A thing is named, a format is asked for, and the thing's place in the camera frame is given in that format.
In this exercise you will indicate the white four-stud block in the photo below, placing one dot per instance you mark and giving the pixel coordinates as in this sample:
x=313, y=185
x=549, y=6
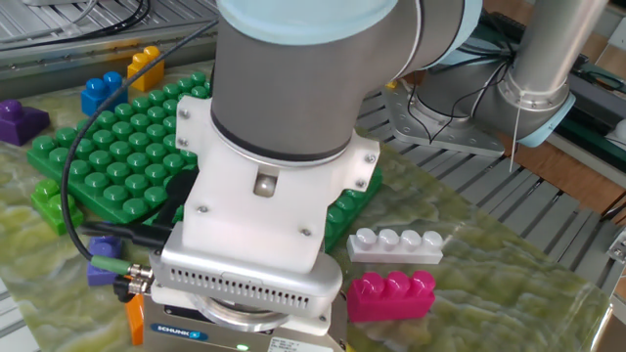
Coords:
x=391, y=251

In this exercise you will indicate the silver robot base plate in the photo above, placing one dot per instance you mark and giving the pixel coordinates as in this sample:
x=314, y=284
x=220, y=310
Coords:
x=440, y=137

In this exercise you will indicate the small yellow object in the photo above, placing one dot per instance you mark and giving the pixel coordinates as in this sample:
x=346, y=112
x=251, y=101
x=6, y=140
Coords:
x=391, y=84

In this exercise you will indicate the green studded baseplate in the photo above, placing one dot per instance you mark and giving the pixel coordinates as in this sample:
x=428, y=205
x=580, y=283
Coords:
x=122, y=146

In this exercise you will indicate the violet two-stud block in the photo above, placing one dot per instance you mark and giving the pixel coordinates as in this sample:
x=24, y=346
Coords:
x=102, y=278

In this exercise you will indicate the pink three-stud block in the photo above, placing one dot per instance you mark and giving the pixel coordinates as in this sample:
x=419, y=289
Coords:
x=391, y=300

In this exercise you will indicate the green marble pattern mat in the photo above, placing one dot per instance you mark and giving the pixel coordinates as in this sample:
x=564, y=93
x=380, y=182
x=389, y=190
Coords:
x=489, y=293

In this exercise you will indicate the light green two-stud block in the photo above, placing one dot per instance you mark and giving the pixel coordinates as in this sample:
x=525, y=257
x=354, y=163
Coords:
x=54, y=210

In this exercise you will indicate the dark blue two-stud block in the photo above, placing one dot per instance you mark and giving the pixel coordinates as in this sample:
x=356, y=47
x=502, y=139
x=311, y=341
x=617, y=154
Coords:
x=100, y=98

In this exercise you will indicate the yellow two-stud block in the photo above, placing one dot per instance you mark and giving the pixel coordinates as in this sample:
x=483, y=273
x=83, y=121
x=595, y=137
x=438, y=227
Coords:
x=147, y=71

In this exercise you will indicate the white zip tie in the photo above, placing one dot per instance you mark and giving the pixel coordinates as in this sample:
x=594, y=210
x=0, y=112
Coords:
x=514, y=142

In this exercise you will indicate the dark purple one-stud block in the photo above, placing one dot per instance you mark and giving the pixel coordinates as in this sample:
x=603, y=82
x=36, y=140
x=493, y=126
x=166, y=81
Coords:
x=22, y=124

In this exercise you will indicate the silver Schunk gripper body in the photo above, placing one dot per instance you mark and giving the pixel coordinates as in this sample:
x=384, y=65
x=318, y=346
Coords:
x=293, y=343

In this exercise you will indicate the orange large block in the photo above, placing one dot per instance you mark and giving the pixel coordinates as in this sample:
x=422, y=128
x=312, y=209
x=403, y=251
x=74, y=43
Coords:
x=135, y=322

